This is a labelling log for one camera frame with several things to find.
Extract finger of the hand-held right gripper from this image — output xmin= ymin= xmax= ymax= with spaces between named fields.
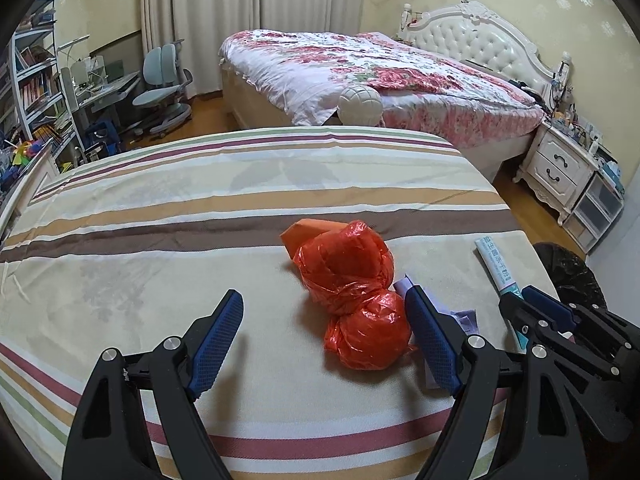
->
xmin=522 ymin=285 xmax=581 ymax=334
xmin=499 ymin=293 xmax=556 ymax=347

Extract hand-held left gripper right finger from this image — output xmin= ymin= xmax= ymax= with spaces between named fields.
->
xmin=404 ymin=286 xmax=588 ymax=480

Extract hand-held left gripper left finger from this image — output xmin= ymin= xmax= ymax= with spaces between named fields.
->
xmin=62 ymin=289 xmax=245 ymax=480

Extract black-lined trash bin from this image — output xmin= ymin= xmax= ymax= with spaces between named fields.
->
xmin=532 ymin=242 xmax=608 ymax=311

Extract teal toothpaste tube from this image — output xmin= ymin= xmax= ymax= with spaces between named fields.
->
xmin=475 ymin=236 xmax=533 ymax=353

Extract pale purple paper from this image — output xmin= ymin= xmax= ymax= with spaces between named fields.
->
xmin=394 ymin=272 xmax=478 ymax=391

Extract orange plastic bag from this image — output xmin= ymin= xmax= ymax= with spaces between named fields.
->
xmin=292 ymin=220 xmax=416 ymax=372

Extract white grey wardrobe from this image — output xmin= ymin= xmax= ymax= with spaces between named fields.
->
xmin=586 ymin=180 xmax=640 ymax=311

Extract clear plastic drawer unit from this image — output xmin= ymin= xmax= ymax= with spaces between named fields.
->
xmin=565 ymin=175 xmax=626 ymax=253

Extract white nightstand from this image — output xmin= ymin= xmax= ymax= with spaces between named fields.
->
xmin=520 ymin=122 xmax=601 ymax=226

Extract teal items on drawer unit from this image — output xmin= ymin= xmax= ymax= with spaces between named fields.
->
xmin=599 ymin=160 xmax=626 ymax=187

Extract pile of small nightstand items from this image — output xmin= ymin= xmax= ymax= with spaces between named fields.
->
xmin=547 ymin=97 xmax=616 ymax=157

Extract blue stool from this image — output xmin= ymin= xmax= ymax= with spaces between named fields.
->
xmin=82 ymin=120 xmax=126 ymax=158

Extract grey blue desk chair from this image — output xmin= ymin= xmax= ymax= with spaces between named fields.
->
xmin=132 ymin=44 xmax=195 ymax=138

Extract colourful toy pile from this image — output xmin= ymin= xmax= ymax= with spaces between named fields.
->
xmin=0 ymin=135 xmax=51 ymax=196

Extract white tufted headboard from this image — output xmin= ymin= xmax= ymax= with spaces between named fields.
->
xmin=397 ymin=1 xmax=573 ymax=106

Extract grey study desk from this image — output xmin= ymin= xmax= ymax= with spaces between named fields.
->
xmin=60 ymin=55 xmax=143 ymax=128

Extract white bookshelf with books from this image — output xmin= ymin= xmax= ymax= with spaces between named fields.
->
xmin=0 ymin=0 xmax=87 ymax=176

